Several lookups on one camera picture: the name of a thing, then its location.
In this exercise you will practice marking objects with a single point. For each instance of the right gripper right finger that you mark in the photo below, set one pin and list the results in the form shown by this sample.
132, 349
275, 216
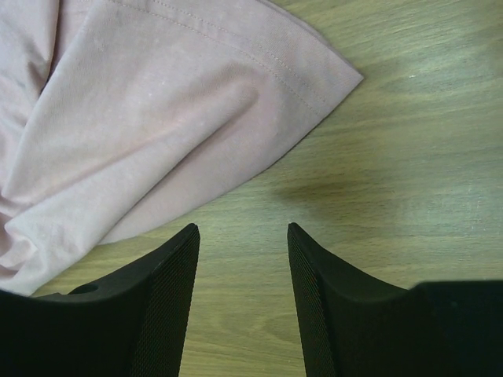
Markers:
353, 324

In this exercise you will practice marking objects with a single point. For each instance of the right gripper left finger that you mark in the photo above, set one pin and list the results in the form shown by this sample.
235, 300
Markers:
131, 322

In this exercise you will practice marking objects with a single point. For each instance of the pink printed t shirt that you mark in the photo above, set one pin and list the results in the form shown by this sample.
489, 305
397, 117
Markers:
120, 116

